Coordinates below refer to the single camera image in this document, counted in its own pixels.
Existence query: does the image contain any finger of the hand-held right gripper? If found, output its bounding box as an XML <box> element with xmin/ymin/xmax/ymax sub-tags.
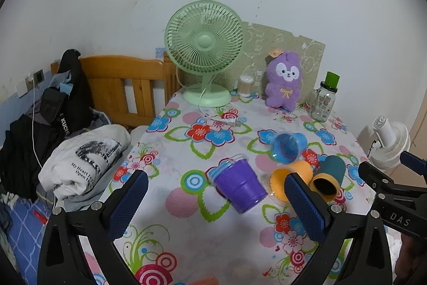
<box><xmin>358</xmin><ymin>161</ymin><xmax>427</xmax><ymax>235</ymax></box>
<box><xmin>400</xmin><ymin>151</ymin><xmax>427</xmax><ymax>176</ymax></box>

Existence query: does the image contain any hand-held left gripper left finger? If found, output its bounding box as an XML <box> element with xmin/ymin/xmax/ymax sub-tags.
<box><xmin>38</xmin><ymin>169</ymin><xmax>149</xmax><ymax>285</ymax></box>

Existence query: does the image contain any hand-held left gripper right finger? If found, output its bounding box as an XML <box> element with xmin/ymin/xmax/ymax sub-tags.
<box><xmin>283</xmin><ymin>172</ymin><xmax>396</xmax><ymax>285</ymax></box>

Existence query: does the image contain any purple cup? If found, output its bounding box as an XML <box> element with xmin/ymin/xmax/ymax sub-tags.
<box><xmin>207</xmin><ymin>154</ymin><xmax>268</xmax><ymax>214</ymax></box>

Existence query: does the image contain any orange cup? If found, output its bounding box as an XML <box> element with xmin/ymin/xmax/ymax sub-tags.
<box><xmin>268</xmin><ymin>160</ymin><xmax>314</xmax><ymax>204</ymax></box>

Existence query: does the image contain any dark teal cup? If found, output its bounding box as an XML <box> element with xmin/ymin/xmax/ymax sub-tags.
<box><xmin>309</xmin><ymin>155</ymin><xmax>346</xmax><ymax>203</ymax></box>

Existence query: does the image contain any blue cup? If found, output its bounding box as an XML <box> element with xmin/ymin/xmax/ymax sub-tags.
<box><xmin>270</xmin><ymin>132</ymin><xmax>307</xmax><ymax>165</ymax></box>

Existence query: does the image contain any white floor fan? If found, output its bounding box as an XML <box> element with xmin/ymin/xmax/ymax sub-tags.
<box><xmin>369</xmin><ymin>116</ymin><xmax>411</xmax><ymax>179</ymax></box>

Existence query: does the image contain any grey folded cloth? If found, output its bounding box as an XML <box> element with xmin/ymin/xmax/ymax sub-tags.
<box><xmin>55</xmin><ymin>176</ymin><xmax>116</xmax><ymax>213</ymax></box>

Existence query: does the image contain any floral tablecloth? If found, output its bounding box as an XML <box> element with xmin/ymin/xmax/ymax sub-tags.
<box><xmin>78</xmin><ymin>89</ymin><xmax>397</xmax><ymax>285</ymax></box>

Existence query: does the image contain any white folded printed shirt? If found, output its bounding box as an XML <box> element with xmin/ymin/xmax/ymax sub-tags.
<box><xmin>38</xmin><ymin>124</ymin><xmax>132</xmax><ymax>204</ymax></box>

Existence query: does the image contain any glass bottle with green cap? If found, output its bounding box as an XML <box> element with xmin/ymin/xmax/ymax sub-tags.
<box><xmin>311</xmin><ymin>71</ymin><xmax>340</xmax><ymax>122</ymax></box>

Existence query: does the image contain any blue checkered bed sheet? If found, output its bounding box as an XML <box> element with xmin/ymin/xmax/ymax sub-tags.
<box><xmin>0</xmin><ymin>195</ymin><xmax>54</xmax><ymax>274</ymax></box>

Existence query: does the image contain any purple plush toy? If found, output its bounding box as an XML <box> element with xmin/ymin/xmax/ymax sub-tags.
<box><xmin>265</xmin><ymin>49</ymin><xmax>304</xmax><ymax>112</ymax></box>

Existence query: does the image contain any black jacket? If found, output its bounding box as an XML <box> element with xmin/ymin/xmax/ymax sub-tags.
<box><xmin>40</xmin><ymin>49</ymin><xmax>97</xmax><ymax>139</ymax></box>

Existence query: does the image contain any black cloth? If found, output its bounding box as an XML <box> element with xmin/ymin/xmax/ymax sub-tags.
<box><xmin>0</xmin><ymin>115</ymin><xmax>64</xmax><ymax>202</ymax></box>

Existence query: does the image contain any wooden bed headboard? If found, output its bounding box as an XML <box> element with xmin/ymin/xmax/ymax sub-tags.
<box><xmin>50</xmin><ymin>54</ymin><xmax>181</xmax><ymax>129</ymax></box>

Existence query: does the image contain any cotton swab container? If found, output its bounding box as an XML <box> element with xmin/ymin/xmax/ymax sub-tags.
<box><xmin>238</xmin><ymin>75</ymin><xmax>255</xmax><ymax>95</ymax></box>

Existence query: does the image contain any beige patterned board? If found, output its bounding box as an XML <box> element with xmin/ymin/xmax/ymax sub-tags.
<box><xmin>230</xmin><ymin>21</ymin><xmax>326</xmax><ymax>105</ymax></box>

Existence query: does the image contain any green desk fan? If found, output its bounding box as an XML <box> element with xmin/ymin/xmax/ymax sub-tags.
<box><xmin>163</xmin><ymin>0</ymin><xmax>245</xmax><ymax>107</ymax></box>

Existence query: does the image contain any white fan cable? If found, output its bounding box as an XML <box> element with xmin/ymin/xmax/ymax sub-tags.
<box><xmin>198</xmin><ymin>71</ymin><xmax>242</xmax><ymax>128</ymax></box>

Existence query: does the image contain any white charger cable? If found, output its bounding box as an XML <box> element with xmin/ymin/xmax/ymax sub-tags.
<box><xmin>28</xmin><ymin>73</ymin><xmax>58</xmax><ymax>209</ymax></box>

